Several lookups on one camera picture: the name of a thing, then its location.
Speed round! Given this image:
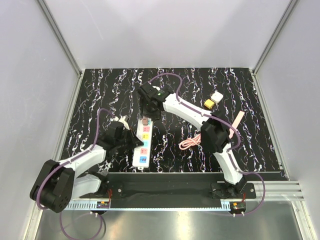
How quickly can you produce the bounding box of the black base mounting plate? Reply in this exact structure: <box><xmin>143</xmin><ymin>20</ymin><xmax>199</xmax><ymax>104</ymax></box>
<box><xmin>83</xmin><ymin>172</ymin><xmax>257</xmax><ymax>209</ymax></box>

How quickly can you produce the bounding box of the aluminium frame post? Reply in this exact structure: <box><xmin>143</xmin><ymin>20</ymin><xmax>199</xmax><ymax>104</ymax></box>
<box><xmin>252</xmin><ymin>0</ymin><xmax>300</xmax><ymax>76</ymax></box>
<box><xmin>36</xmin><ymin>0</ymin><xmax>82</xmax><ymax>77</ymax></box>

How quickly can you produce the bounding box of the yellow plug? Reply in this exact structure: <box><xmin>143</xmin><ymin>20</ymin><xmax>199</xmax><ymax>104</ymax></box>
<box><xmin>203</xmin><ymin>99</ymin><xmax>216</xmax><ymax>110</ymax></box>

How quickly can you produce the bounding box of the pink plug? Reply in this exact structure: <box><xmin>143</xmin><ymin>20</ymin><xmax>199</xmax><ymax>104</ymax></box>
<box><xmin>142</xmin><ymin>119</ymin><xmax>149</xmax><ymax>126</ymax></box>

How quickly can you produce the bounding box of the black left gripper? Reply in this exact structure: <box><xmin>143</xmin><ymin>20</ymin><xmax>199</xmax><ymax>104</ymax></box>
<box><xmin>115</xmin><ymin>127</ymin><xmax>144</xmax><ymax>151</ymax></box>

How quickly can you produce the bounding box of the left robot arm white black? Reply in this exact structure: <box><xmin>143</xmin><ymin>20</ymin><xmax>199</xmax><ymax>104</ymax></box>
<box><xmin>29</xmin><ymin>121</ymin><xmax>143</xmax><ymax>213</ymax></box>

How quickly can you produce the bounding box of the left aluminium frame post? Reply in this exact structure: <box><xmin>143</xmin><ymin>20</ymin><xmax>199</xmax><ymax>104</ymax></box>
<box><xmin>36</xmin><ymin>0</ymin><xmax>82</xmax><ymax>77</ymax></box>

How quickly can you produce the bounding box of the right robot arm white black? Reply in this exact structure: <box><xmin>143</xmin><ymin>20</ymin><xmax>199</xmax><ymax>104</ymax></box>
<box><xmin>137</xmin><ymin>87</ymin><xmax>247</xmax><ymax>199</ymax></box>

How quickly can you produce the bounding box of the white power strip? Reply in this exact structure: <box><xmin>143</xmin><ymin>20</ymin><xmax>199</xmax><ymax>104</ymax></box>
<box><xmin>132</xmin><ymin>117</ymin><xmax>153</xmax><ymax>171</ymax></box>

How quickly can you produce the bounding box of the white square plug adapter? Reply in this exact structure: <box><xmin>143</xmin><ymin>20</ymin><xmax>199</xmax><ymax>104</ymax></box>
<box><xmin>210</xmin><ymin>91</ymin><xmax>224</xmax><ymax>104</ymax></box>

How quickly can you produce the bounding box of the right aluminium frame post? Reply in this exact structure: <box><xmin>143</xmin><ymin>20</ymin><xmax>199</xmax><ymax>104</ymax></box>
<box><xmin>252</xmin><ymin>0</ymin><xmax>300</xmax><ymax>76</ymax></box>

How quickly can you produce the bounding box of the pink power strip cable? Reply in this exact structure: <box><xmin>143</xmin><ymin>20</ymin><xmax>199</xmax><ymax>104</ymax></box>
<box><xmin>178</xmin><ymin>133</ymin><xmax>203</xmax><ymax>151</ymax></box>

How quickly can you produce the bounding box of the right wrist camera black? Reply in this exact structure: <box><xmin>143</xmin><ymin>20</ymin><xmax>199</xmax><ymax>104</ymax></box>
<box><xmin>137</xmin><ymin>82</ymin><xmax>160</xmax><ymax>97</ymax></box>

